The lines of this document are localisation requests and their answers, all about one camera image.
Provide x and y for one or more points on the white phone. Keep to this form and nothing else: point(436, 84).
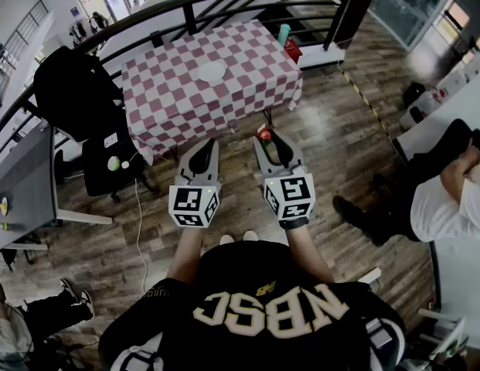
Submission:
point(110, 140)

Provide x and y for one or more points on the glass display cabinet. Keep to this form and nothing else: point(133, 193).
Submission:
point(413, 10)

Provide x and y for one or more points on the red white checkered tablecloth table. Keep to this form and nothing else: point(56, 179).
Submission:
point(178, 91)

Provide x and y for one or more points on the grey desk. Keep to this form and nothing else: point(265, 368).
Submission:
point(27, 176)

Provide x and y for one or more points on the black office chair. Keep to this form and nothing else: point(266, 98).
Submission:
point(104, 176)

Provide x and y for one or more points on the white bag red label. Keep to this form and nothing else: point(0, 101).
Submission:
point(446, 91)

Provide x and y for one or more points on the green white round item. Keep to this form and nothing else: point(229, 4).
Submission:
point(114, 163)

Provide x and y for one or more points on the teal bottle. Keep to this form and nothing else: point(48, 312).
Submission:
point(283, 33)

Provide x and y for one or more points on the yellow item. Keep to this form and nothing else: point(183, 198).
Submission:
point(4, 206)

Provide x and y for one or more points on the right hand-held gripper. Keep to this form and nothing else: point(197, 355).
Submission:
point(291, 195)

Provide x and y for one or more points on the person's black lettered shirt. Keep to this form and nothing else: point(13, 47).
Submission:
point(255, 323)

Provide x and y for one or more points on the person's white shoe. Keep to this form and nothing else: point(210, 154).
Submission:
point(250, 235)
point(226, 240)

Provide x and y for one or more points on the white plate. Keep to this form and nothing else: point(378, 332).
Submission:
point(211, 71)

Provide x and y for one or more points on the black metal railing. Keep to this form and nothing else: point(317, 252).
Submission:
point(189, 18)

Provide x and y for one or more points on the black pillar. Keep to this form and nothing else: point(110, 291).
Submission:
point(355, 10)

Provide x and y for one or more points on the person's right forearm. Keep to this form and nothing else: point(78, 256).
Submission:
point(307, 253)

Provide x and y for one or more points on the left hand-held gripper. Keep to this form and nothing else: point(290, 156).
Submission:
point(193, 205)

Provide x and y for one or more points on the person's left forearm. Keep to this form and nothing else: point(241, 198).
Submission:
point(187, 253)

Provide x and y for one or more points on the red and green toy food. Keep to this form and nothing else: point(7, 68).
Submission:
point(264, 133)

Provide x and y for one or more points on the black jacket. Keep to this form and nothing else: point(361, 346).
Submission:
point(73, 91)

